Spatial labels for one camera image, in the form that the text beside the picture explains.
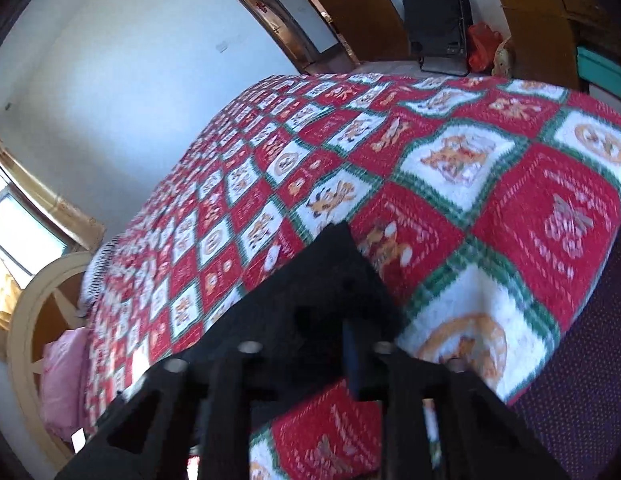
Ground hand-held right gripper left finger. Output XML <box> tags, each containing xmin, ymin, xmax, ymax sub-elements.
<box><xmin>55</xmin><ymin>341</ymin><xmax>262</xmax><ymax>480</ymax></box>

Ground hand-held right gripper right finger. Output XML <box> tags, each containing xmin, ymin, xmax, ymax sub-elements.
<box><xmin>342</xmin><ymin>319</ymin><xmax>570</xmax><ymax>480</ymax></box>

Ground black pants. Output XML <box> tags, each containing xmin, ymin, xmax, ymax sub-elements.
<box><xmin>183</xmin><ymin>220</ymin><xmax>407</xmax><ymax>397</ymax></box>

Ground pink pillow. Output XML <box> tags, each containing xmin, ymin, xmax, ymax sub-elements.
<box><xmin>40</xmin><ymin>329</ymin><xmax>91</xmax><ymax>441</ymax></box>

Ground striped grey pillow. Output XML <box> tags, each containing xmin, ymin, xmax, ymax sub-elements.
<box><xmin>78</xmin><ymin>240</ymin><xmax>121</xmax><ymax>318</ymax></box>

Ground red checked printed blanket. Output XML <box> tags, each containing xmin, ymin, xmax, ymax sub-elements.
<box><xmin>78</xmin><ymin>72</ymin><xmax>621</xmax><ymax>480</ymax></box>

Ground cream wooden headboard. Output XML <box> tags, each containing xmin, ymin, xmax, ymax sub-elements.
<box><xmin>5</xmin><ymin>251</ymin><xmax>98</xmax><ymax>471</ymax></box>

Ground yellow curtain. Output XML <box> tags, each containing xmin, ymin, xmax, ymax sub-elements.
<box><xmin>0</xmin><ymin>245</ymin><xmax>22</xmax><ymax>357</ymax></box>
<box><xmin>0</xmin><ymin>130</ymin><xmax>106</xmax><ymax>252</ymax></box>

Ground window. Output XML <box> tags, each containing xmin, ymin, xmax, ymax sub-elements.
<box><xmin>0</xmin><ymin>160</ymin><xmax>72</xmax><ymax>287</ymax></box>

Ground red plastic bag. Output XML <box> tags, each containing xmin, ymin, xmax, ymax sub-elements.
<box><xmin>465</xmin><ymin>22</ymin><xmax>504</xmax><ymax>74</ymax></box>

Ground cream patterned bag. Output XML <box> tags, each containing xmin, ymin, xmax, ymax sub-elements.
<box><xmin>493</xmin><ymin>37</ymin><xmax>516</xmax><ymax>79</ymax></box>

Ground dark hallway door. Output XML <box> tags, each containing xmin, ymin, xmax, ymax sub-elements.
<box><xmin>233</xmin><ymin>0</ymin><xmax>321</xmax><ymax>68</ymax></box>

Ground brown wooden door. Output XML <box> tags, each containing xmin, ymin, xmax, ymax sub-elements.
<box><xmin>278</xmin><ymin>0</ymin><xmax>411</xmax><ymax>62</ymax></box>

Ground black suitcase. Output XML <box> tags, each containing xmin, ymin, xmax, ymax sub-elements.
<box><xmin>397</xmin><ymin>0</ymin><xmax>474</xmax><ymax>77</ymax></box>

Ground teal storage box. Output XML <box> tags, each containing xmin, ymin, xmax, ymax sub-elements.
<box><xmin>575</xmin><ymin>46</ymin><xmax>621</xmax><ymax>92</ymax></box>

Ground wooden wardrobe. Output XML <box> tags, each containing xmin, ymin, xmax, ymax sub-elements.
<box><xmin>483</xmin><ymin>0</ymin><xmax>621</xmax><ymax>92</ymax></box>

